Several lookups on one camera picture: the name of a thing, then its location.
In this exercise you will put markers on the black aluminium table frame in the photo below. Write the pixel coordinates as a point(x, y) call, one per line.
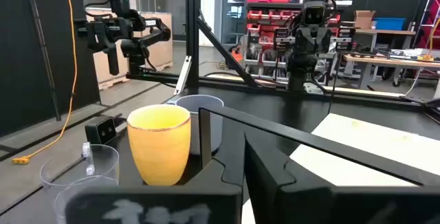
point(192, 28)

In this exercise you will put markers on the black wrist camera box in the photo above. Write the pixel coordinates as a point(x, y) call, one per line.
point(314, 12)

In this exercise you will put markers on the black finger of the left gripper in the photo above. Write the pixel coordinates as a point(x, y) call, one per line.
point(282, 39)
point(346, 39)

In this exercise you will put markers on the blue plastic bin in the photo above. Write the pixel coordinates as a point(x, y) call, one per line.
point(390, 24)

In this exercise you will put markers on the black table-level camera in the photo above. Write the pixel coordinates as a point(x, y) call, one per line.
point(101, 130)

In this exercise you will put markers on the red bin storage rack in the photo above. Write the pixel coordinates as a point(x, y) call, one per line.
point(264, 28)

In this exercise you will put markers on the black partition panel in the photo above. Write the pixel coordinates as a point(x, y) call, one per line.
point(20, 62)

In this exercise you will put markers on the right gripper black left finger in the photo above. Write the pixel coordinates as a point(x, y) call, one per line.
point(154, 203)

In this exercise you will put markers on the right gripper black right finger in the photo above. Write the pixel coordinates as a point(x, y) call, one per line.
point(309, 203)

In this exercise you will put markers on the black frame wooden shelf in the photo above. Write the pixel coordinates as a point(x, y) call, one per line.
point(361, 148)

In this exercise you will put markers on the clear plastic measuring cup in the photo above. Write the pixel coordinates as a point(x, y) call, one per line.
point(103, 164)

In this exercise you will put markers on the yellow ceramic mug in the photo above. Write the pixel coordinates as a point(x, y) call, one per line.
point(159, 148)

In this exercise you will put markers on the grey matte mug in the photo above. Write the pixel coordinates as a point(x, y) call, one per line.
point(216, 128)

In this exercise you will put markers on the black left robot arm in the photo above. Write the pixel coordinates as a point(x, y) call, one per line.
point(302, 69)

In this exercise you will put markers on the silver metal bracket strip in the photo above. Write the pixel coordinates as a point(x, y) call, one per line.
point(182, 76)

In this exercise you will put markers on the cardboard box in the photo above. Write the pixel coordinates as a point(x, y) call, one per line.
point(363, 19)

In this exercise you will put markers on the plywood shipping crate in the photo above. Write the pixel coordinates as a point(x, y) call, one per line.
point(161, 52)

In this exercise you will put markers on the wooden top workbench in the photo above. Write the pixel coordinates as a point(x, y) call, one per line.
point(378, 61)

